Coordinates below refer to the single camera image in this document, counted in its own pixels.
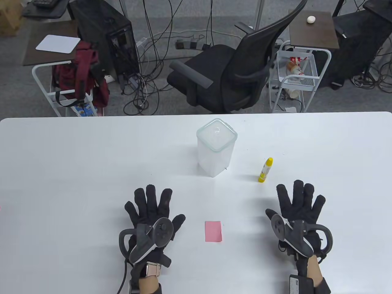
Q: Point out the person's right hand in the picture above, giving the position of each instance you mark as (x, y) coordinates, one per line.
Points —
(300, 202)

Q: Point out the person's left hand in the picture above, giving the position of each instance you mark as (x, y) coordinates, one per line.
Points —
(147, 208)

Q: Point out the yellow liquid glue tube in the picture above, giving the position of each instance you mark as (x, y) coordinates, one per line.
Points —
(265, 171)

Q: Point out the pink card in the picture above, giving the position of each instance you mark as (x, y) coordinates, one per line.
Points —
(213, 231)

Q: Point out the clear plastic container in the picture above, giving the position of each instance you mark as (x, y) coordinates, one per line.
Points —
(214, 153)

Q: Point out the person's left forearm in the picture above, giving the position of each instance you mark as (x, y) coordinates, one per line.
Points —
(148, 285)

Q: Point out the black wrist sensor box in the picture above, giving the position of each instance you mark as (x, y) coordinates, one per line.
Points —
(133, 288)
(301, 284)

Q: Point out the black wristband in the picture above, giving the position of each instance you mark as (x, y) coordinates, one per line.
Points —
(323, 288)

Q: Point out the white paper cup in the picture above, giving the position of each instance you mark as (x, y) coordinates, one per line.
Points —
(294, 93)

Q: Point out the blue printed box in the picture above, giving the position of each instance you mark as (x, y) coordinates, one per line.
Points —
(84, 111)

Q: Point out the white bottle brown cap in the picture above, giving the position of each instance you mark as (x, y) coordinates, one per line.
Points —
(295, 69)

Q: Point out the white power adapter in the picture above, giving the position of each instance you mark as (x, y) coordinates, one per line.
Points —
(109, 78)

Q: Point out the red and white packet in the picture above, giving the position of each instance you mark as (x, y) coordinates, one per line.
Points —
(295, 58)

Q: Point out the dark red backpack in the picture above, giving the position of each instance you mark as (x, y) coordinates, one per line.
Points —
(73, 73)

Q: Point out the black mesh office chair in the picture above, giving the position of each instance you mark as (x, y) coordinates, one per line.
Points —
(211, 64)

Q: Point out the white basket cart brown top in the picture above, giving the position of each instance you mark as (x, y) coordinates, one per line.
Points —
(318, 36)

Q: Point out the large black case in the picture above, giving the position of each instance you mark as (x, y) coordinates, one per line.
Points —
(358, 33)

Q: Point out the small white round object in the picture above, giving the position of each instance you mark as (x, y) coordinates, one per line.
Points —
(311, 19)

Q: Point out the white mouse pad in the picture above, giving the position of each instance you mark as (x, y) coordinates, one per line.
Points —
(58, 43)

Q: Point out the white side table brown top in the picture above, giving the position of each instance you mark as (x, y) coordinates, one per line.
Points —
(33, 55)

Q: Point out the black computer tower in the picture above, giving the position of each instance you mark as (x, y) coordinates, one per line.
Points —
(98, 21)

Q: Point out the grey metal pole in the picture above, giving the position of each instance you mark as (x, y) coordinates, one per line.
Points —
(259, 12)

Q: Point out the black keyboard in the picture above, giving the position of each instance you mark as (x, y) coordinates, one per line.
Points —
(44, 2)

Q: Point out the brown cardboard box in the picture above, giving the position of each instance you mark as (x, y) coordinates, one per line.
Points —
(7, 21)

